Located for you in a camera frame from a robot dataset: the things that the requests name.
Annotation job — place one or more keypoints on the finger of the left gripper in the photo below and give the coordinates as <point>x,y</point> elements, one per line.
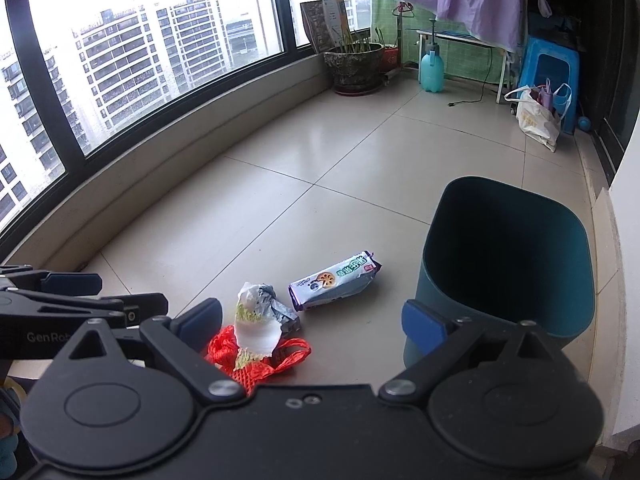
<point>50,282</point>
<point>135,304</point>

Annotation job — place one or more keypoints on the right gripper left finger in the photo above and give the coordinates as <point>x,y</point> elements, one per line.
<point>177,346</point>

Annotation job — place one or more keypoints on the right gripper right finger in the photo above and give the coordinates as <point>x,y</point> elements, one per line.
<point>442,344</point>

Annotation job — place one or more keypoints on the red mesh net bag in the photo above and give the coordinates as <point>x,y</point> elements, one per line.
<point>251,370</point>

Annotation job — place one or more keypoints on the white snack wrapper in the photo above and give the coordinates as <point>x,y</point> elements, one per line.
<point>261,320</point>

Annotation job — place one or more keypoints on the teal plastic trash bin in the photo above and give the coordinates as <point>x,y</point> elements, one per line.
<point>499,254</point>

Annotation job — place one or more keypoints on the purple white biscuit package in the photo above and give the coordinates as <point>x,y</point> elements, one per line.
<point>345,279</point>

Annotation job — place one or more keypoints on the white tote bag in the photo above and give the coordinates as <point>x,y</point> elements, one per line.
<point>541,110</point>

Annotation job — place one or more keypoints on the small blue ball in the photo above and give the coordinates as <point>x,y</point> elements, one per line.
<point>584,123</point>

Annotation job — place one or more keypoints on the teal spray bottle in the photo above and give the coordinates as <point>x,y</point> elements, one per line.
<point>432,66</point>

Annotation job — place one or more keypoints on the dark ceramic plant pot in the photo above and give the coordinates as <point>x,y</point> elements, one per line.
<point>354,69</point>

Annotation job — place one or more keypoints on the small red flower pot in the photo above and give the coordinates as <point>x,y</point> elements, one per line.
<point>390,59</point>

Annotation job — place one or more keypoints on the green checkered cloth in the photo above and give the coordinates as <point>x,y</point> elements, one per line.
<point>460,60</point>

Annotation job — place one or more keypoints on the blue plastic stool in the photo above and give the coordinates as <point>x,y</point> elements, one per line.
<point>546,61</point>

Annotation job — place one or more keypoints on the black window frame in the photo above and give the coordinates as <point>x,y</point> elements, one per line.
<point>79,167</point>

